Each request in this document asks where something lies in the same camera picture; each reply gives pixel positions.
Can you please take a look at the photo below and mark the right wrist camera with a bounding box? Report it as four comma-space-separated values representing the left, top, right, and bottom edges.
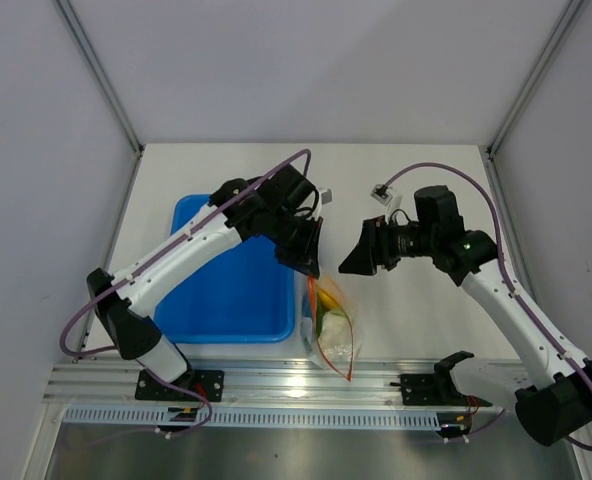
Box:
371, 184, 402, 216

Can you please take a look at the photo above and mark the yellow orange mango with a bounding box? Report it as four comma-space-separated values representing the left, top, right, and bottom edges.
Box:
317, 289, 339, 310

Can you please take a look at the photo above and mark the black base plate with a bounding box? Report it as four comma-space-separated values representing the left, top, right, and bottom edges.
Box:
134, 370, 225, 403
389, 373, 491, 407

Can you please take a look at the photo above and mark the right aluminium frame post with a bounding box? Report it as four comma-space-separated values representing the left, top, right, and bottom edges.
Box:
486, 0, 590, 159

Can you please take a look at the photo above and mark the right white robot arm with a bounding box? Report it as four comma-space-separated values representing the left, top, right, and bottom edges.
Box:
338, 186, 592, 446

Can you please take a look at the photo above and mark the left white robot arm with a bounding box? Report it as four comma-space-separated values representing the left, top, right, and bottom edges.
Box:
86, 165, 323, 400

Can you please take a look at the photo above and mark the aluminium frame post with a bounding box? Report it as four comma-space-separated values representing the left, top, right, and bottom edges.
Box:
486, 0, 590, 159
52, 0, 144, 155

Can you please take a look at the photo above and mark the white cauliflower with leaves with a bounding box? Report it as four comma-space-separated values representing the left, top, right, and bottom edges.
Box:
318, 311, 353, 351

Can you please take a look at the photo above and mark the clear zip bag orange zipper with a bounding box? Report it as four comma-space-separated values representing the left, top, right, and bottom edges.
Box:
300, 275, 363, 382

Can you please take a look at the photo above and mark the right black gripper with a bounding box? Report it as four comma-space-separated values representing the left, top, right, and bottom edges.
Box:
339, 215, 437, 276

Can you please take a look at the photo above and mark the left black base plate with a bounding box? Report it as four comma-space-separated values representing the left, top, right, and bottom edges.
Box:
134, 370, 225, 403

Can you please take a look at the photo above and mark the blue plastic bin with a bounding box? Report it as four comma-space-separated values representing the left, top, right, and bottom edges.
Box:
154, 193, 297, 345

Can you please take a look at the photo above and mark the dark green cucumber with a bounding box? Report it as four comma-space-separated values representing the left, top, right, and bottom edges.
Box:
313, 298, 329, 338

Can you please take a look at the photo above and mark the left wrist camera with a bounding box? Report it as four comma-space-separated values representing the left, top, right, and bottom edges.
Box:
317, 188, 333, 205

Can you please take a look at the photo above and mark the white slotted cable duct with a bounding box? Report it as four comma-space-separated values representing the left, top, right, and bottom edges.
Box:
63, 404, 443, 431

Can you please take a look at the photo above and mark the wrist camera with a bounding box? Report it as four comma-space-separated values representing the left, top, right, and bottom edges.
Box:
317, 188, 333, 205
371, 184, 402, 216

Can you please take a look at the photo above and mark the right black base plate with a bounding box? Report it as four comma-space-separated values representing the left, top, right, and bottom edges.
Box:
389, 373, 491, 407

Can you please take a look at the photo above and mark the aluminium front rail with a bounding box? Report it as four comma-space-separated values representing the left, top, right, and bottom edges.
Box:
41, 357, 588, 412

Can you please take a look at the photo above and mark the left aluminium frame post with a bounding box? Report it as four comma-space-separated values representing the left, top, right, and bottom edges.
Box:
52, 0, 144, 155

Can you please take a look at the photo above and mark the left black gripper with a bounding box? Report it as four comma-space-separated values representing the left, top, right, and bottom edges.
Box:
267, 209, 323, 279

